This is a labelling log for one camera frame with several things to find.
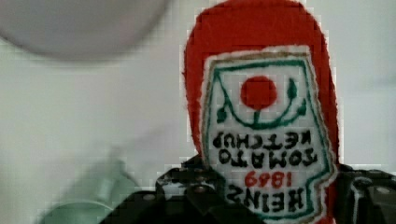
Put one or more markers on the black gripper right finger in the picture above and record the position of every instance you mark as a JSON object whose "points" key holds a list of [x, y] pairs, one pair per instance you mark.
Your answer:
{"points": [[365, 197]]}

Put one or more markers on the green cup with handle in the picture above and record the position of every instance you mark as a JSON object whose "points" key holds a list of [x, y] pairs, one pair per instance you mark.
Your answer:
{"points": [[100, 190]]}

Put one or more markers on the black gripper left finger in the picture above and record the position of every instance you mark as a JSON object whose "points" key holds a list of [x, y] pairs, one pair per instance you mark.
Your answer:
{"points": [[190, 194]]}

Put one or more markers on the red plush ketchup bottle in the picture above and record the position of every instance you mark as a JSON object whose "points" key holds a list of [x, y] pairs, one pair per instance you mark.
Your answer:
{"points": [[262, 108]]}

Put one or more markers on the grey round plate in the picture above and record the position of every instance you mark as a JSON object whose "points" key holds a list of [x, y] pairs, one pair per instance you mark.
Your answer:
{"points": [[78, 29]]}

